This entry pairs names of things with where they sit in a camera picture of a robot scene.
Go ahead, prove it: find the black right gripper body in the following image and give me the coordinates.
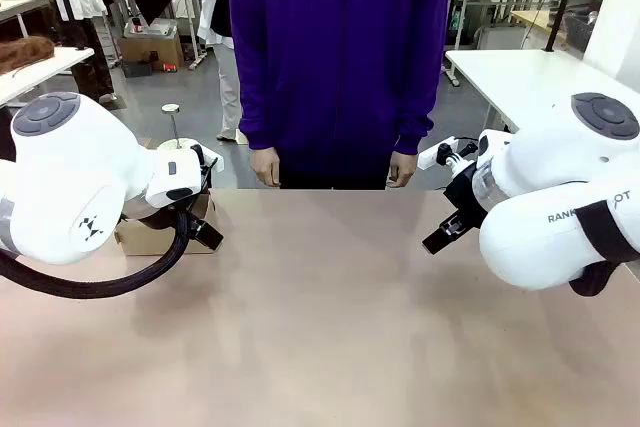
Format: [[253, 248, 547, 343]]
[[442, 163, 490, 232]]

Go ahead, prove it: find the small metal disc stand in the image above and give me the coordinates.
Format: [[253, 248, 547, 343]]
[[156, 102, 202, 152]]

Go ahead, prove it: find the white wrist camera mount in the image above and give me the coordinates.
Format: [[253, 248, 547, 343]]
[[189, 143, 225, 174], [418, 135, 481, 171]]

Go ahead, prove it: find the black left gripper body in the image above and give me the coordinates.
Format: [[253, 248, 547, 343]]
[[121, 188, 212, 234]]

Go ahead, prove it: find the cardboard storage box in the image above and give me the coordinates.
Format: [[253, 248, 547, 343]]
[[118, 18, 185, 79]]

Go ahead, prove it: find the brown cardboard cup carrier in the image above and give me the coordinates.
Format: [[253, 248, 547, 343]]
[[113, 191, 220, 257]]

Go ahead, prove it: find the person's right hand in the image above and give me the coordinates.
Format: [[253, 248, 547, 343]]
[[249, 146, 282, 189]]

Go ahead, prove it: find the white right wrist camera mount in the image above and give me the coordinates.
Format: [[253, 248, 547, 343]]
[[418, 135, 481, 171]]

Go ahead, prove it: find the black left arm cable sleeve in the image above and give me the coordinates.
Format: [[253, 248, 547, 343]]
[[0, 210, 192, 300]]

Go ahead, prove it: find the black tripod pole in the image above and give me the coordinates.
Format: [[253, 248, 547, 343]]
[[543, 0, 584, 54]]

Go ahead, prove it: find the large white table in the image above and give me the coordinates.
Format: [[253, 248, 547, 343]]
[[444, 48, 640, 134]]

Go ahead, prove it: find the brown furry object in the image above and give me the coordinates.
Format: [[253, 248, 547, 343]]
[[0, 35, 56, 76]]

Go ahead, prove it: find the white table with brown item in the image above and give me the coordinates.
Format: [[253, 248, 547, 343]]
[[0, 45, 96, 109]]

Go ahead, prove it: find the person in purple sweater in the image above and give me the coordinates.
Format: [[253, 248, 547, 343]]
[[228, 0, 451, 191]]

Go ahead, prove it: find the person's left hand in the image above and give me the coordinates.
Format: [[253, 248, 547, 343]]
[[386, 150, 419, 190]]

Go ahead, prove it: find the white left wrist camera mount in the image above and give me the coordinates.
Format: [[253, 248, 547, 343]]
[[189, 143, 225, 174]]

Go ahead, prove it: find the person with white trousers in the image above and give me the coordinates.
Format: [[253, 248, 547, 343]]
[[196, 0, 242, 143]]

